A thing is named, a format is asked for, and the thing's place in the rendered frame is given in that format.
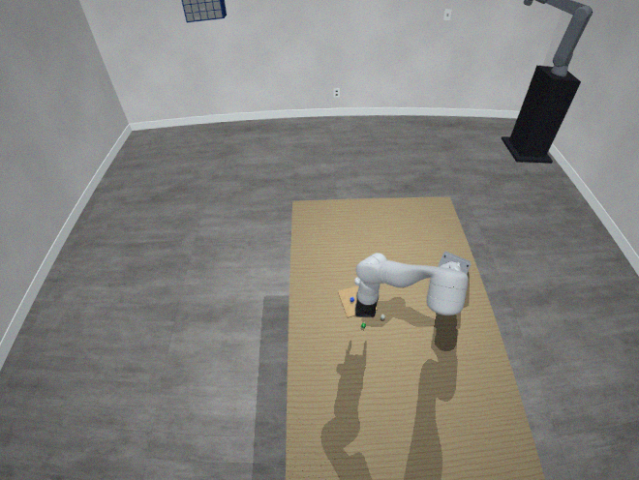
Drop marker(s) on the tan mat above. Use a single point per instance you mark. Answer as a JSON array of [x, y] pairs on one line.
[[345, 295]]

